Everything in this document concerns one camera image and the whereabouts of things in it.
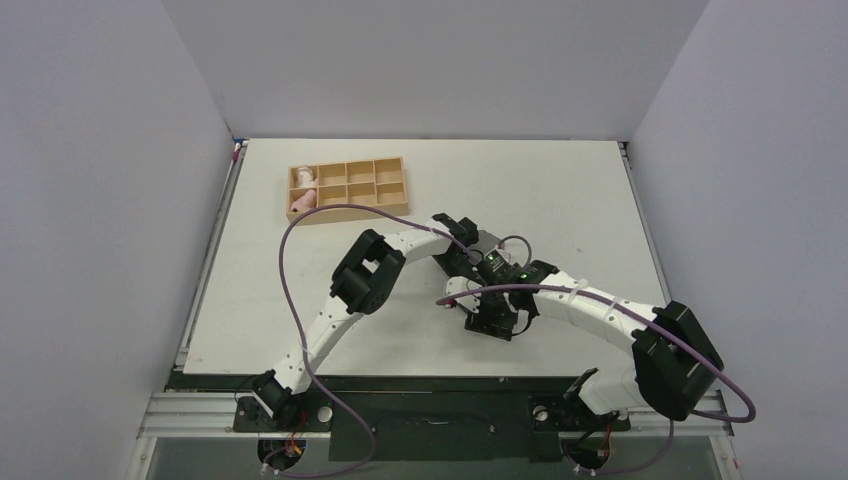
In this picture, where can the pink rolled underwear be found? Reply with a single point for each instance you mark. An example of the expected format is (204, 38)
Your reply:
(305, 202)

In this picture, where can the wooden compartment tray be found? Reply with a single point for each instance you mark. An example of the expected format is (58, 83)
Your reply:
(347, 190)

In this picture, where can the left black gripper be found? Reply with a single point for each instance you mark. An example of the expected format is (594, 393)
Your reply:
(475, 276)

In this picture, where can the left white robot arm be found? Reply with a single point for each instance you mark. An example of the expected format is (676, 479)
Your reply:
(360, 285)

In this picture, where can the grey beige underwear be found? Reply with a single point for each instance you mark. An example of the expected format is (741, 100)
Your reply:
(487, 243)

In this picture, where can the white rolled underwear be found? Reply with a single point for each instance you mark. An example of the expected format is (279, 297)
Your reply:
(305, 177)

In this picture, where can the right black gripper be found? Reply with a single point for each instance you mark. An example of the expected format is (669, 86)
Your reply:
(488, 324)

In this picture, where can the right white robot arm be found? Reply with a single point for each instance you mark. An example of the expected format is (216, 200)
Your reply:
(673, 362)

